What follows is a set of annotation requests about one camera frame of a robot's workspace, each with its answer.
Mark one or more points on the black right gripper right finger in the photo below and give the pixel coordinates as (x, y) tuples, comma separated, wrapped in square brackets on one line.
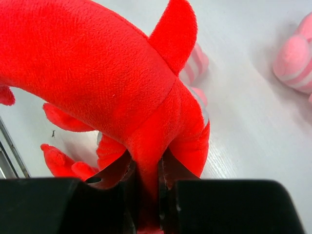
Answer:
[(170, 172)]

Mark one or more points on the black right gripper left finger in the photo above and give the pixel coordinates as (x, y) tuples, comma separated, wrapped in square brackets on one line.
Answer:
[(112, 198)]

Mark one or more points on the red whale plush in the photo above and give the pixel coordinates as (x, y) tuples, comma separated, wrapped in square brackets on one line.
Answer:
[(98, 72)]

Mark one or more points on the large pink striped pig plush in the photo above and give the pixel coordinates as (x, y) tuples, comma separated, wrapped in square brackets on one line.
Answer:
[(196, 66)]

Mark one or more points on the pink pig plush top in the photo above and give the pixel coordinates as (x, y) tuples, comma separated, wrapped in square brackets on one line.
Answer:
[(293, 63)]

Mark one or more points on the aluminium rail frame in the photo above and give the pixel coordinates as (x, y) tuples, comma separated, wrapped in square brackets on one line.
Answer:
[(11, 164)]

